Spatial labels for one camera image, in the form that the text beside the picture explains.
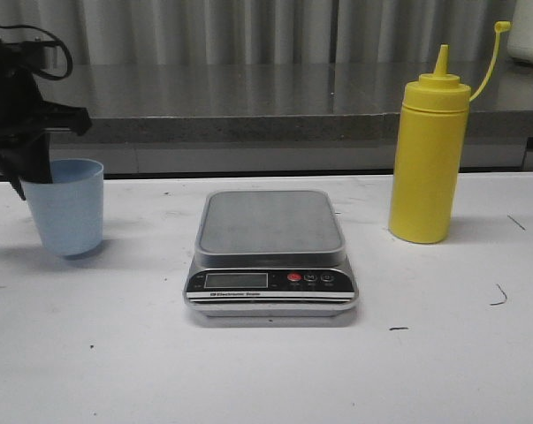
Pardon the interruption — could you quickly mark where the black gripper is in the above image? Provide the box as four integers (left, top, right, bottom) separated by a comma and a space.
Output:
0, 25, 92, 200

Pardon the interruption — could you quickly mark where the light blue plastic cup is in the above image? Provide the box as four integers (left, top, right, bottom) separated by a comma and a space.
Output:
22, 158, 104, 256

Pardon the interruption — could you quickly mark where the yellow squeeze bottle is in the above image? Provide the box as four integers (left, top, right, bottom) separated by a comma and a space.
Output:
388, 21, 512, 244

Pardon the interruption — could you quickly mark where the silver digital kitchen scale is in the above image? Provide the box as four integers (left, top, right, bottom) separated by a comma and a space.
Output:
183, 190, 359, 318

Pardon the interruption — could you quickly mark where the grey stone counter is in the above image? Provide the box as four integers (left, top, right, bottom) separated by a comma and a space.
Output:
0, 61, 533, 178

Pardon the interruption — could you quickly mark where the white kitchen appliance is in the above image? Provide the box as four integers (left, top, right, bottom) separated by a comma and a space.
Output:
506, 0, 533, 64

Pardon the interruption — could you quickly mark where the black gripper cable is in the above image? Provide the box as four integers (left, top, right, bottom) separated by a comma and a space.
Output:
0, 21, 74, 81

